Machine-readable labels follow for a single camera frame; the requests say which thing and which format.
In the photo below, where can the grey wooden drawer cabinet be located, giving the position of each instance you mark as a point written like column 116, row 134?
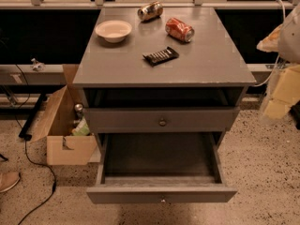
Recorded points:
column 209, row 72

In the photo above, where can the gold soda can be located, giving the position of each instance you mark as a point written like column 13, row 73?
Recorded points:
column 150, row 11

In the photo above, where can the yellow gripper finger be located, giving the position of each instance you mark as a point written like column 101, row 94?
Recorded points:
column 283, row 91
column 270, row 43

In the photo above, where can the black snack bar packet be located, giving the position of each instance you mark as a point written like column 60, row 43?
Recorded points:
column 160, row 57

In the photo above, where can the metal bottle in box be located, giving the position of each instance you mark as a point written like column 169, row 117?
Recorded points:
column 78, row 108

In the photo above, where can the red soda can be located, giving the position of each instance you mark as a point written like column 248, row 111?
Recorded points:
column 179, row 30

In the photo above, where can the tan shoe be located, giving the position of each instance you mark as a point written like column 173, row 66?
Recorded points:
column 8, row 180

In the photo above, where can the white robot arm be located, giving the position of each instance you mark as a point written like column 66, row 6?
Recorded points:
column 289, row 40

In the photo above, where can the clear plastic bottle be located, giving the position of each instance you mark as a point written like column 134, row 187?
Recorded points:
column 36, row 65

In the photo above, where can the open cardboard box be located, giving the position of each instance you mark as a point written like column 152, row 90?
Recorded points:
column 57, row 123

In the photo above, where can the green packet in box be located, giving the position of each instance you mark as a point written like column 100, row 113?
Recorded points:
column 82, row 129

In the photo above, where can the grey drawer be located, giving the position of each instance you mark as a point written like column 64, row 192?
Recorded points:
column 160, row 120
column 160, row 168

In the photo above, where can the white ceramic bowl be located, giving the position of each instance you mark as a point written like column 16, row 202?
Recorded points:
column 113, row 31

